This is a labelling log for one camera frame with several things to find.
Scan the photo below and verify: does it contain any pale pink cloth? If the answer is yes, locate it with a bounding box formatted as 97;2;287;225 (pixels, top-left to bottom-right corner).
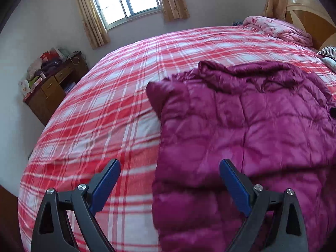
26;58;42;80

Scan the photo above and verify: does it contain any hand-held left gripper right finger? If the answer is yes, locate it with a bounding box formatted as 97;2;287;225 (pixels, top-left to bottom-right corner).
219;159;309;252

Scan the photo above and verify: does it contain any sliding window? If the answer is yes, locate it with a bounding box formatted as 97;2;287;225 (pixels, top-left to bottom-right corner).
85;0;162;30

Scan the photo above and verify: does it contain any bed with red plaid sheet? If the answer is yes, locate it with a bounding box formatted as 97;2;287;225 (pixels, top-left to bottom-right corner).
17;26;336;252

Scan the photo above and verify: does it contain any wooden headboard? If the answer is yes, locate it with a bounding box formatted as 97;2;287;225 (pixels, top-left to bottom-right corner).
285;0;336;53

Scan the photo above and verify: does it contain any tall beige curtain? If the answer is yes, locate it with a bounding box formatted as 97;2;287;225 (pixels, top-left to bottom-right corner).
264;0;288;21

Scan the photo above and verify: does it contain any white printed packet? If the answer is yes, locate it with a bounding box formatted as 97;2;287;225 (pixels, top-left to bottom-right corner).
18;80;30;97

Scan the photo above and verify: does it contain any grey floral pillow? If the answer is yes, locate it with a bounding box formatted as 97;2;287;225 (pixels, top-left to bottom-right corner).
322;56;336;72

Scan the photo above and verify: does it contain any striped pillow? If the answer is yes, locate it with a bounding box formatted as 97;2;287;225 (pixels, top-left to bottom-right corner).
317;46;336;59

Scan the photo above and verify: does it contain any wooden desk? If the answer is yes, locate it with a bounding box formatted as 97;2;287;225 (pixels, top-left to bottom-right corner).
22;51;90;126

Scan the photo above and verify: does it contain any beige patterned curtain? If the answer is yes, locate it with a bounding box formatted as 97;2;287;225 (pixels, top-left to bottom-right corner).
71;0;111;50
156;0;190;23

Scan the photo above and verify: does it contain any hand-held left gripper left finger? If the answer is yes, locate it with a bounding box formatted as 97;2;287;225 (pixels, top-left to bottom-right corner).
31;159;121;252

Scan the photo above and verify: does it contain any magenta puffer jacket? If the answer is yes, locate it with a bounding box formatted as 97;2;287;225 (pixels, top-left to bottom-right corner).
146;60;336;252

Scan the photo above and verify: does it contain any dark purple clothes pile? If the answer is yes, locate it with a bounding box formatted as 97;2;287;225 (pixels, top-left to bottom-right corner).
39;59;63;76

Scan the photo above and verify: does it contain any pink folded blanket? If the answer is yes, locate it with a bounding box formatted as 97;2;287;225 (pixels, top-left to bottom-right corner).
243;16;314;48

